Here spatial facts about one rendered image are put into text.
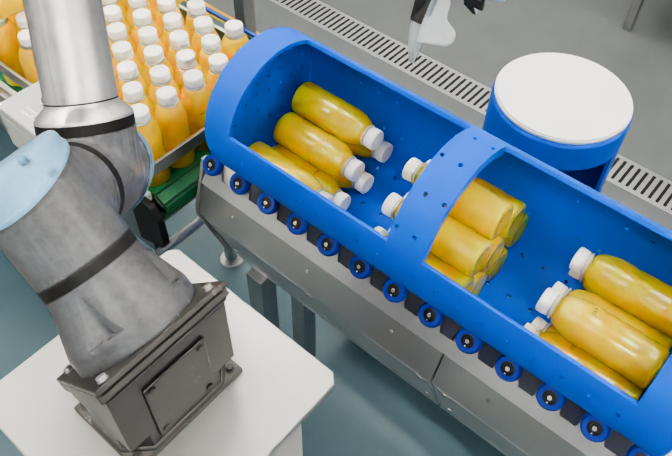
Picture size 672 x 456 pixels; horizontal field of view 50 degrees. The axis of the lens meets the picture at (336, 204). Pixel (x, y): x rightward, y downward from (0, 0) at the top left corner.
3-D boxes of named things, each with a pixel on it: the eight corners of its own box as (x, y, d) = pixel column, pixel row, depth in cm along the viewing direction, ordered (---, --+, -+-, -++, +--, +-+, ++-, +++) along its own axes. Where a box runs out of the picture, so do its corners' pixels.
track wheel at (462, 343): (485, 338, 113) (489, 335, 115) (461, 322, 115) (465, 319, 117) (472, 360, 115) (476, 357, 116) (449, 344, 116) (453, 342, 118)
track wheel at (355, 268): (374, 262, 123) (379, 261, 124) (353, 249, 124) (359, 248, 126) (363, 284, 124) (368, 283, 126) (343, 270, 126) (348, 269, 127)
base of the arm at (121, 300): (111, 378, 68) (45, 297, 66) (62, 378, 80) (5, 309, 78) (218, 280, 77) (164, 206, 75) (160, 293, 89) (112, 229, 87)
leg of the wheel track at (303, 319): (305, 374, 216) (302, 250, 169) (291, 363, 219) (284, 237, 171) (318, 361, 219) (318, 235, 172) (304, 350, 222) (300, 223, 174)
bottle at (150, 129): (143, 192, 144) (126, 132, 131) (134, 170, 148) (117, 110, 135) (175, 182, 146) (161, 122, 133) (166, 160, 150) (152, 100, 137)
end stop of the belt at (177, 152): (151, 179, 139) (148, 168, 137) (149, 177, 140) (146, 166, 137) (290, 80, 160) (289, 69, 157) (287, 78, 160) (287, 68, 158)
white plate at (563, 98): (473, 63, 151) (472, 67, 152) (532, 152, 134) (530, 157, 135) (590, 43, 156) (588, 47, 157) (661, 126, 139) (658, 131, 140)
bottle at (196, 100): (183, 137, 154) (171, 76, 142) (212, 126, 157) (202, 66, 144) (195, 156, 151) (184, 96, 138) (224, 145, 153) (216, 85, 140)
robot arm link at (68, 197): (14, 310, 72) (-76, 201, 69) (69, 260, 85) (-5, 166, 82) (106, 252, 69) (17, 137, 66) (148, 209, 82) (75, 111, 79)
